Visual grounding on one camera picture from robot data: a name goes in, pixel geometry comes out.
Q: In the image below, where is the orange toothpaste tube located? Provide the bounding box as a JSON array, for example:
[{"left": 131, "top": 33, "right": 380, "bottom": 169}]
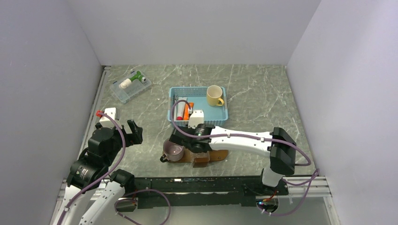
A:
[{"left": 183, "top": 102, "right": 194, "bottom": 120}]

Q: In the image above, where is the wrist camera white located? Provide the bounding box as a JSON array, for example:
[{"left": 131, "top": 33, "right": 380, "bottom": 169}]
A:
[
  {"left": 188, "top": 110, "right": 204, "bottom": 129},
  {"left": 95, "top": 107, "right": 122, "bottom": 128}
]

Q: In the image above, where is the clear plastic storage box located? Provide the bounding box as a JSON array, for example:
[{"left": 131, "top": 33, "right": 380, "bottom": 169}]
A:
[{"left": 110, "top": 70, "right": 152, "bottom": 104}]

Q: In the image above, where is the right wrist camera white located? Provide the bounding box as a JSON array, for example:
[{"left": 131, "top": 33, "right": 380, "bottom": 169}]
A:
[{"left": 188, "top": 110, "right": 204, "bottom": 129}]

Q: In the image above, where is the purple grey mug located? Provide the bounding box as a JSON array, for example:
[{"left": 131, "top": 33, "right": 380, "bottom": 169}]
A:
[{"left": 160, "top": 139, "right": 184, "bottom": 163}]

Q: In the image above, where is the brown oval wooden tray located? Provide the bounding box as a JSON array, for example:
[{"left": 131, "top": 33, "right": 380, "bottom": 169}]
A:
[{"left": 168, "top": 148, "right": 229, "bottom": 163}]

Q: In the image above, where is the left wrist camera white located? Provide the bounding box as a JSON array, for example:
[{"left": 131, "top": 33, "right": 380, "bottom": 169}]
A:
[{"left": 95, "top": 107, "right": 122, "bottom": 128}]

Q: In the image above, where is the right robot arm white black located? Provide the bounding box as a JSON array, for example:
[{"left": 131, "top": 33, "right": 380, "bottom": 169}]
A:
[{"left": 169, "top": 124, "right": 297, "bottom": 195}]

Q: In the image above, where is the white toothpaste tube red cap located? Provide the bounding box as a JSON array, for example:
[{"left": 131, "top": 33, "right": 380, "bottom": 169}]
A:
[{"left": 176, "top": 101, "right": 186, "bottom": 120}]

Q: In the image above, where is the green white toy bottle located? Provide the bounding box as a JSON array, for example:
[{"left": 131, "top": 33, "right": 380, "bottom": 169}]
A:
[{"left": 119, "top": 71, "right": 146, "bottom": 89}]

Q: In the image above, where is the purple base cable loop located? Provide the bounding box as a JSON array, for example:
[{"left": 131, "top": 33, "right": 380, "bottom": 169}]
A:
[{"left": 114, "top": 188, "right": 170, "bottom": 225}]

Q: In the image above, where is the clear acrylic holder wooden base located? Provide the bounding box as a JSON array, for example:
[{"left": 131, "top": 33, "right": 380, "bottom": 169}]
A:
[{"left": 191, "top": 152, "right": 210, "bottom": 168}]

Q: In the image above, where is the yellow mug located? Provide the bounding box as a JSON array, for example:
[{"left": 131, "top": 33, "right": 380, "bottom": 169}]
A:
[{"left": 207, "top": 85, "right": 225, "bottom": 106}]

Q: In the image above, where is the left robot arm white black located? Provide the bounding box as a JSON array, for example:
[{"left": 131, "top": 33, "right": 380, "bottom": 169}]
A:
[{"left": 54, "top": 118, "right": 143, "bottom": 225}]

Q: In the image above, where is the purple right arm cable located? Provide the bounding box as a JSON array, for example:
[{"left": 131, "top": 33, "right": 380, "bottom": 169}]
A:
[{"left": 170, "top": 99, "right": 320, "bottom": 218}]

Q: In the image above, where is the light blue plastic basket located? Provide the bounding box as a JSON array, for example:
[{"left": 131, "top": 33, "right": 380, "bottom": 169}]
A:
[{"left": 166, "top": 87, "right": 229, "bottom": 126}]

